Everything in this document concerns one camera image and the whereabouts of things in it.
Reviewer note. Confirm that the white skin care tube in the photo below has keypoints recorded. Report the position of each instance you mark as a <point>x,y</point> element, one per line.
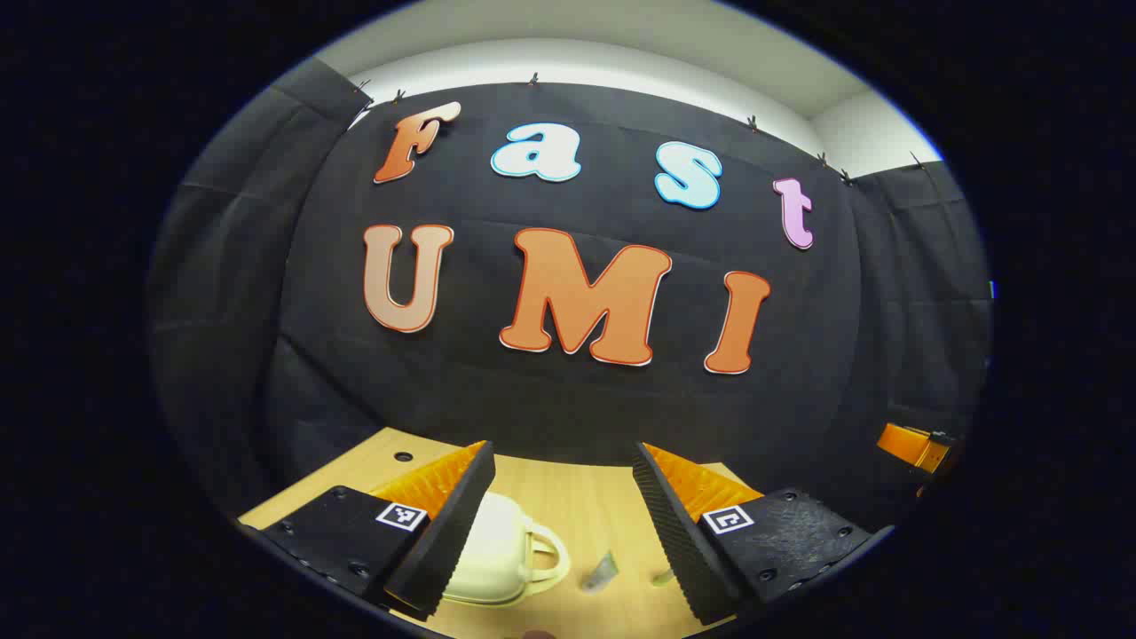
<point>601,571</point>

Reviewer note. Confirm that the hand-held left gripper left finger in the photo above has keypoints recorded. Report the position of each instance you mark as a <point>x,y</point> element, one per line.
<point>444,541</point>

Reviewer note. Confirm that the small cream suitcase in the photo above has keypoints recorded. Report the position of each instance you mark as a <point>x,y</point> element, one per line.
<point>497,550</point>

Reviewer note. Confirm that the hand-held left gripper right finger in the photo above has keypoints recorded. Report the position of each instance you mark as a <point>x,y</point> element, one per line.
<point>679,541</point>

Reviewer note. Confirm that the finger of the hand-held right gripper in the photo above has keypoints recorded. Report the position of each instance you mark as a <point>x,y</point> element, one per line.
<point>901,442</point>

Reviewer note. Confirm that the row of backdrop clips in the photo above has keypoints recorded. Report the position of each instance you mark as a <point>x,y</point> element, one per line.
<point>753,122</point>

